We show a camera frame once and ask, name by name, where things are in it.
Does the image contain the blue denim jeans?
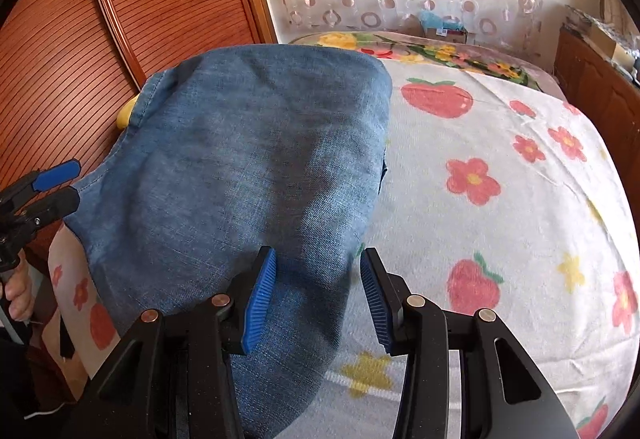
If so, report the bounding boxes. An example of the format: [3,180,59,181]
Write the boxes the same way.
[66,44,393,438]

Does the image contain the wooden side cabinet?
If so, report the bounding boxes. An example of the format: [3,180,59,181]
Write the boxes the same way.
[553,28,640,190]

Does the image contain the person's left hand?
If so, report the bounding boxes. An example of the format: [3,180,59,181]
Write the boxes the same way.
[1,251,35,322]

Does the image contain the cardboard box on cabinet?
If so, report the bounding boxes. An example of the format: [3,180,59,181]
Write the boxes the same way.
[587,25,636,72]

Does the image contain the yellow Pikachu plush toy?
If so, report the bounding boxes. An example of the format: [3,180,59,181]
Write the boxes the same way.
[116,94,139,130]

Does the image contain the floral blanket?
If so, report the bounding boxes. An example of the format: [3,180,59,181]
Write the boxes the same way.
[291,32,566,101]

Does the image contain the cardboard box with blue bag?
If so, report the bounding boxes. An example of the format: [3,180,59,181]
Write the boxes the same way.
[419,11,475,43]

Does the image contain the wooden louvered wardrobe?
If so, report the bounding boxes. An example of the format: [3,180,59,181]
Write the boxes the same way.
[1,0,276,184]

